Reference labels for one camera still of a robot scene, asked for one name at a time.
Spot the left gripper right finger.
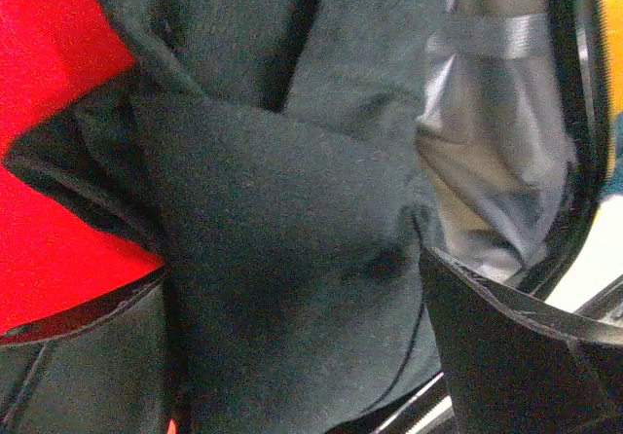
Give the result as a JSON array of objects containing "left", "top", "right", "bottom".
[{"left": 420, "top": 248, "right": 622, "bottom": 433}]

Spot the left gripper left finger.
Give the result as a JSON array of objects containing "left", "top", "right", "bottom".
[{"left": 1, "top": 270, "right": 173, "bottom": 433}]

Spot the space print kids suitcase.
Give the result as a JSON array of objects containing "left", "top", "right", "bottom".
[{"left": 335, "top": 0, "right": 623, "bottom": 434}]

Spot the dark grey garment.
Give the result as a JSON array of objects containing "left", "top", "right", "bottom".
[{"left": 9, "top": 0, "right": 454, "bottom": 434}]

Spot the red item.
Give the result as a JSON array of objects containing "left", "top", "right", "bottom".
[{"left": 1, "top": 0, "right": 162, "bottom": 330}]

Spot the yellow plastic basket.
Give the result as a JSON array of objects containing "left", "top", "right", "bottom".
[{"left": 602, "top": 0, "right": 622, "bottom": 116}]

